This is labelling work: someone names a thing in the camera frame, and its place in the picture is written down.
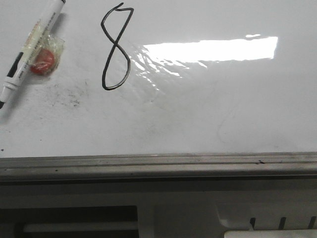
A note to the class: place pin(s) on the white black whiteboard marker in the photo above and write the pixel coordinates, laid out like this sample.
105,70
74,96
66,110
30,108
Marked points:
30,49

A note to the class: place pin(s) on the white whiteboard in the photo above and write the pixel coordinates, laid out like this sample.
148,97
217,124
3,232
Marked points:
172,76

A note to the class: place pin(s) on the red round magnet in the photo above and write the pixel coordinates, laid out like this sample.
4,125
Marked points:
43,63

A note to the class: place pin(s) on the white plastic base panel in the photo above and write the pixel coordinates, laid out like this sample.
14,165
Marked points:
160,209

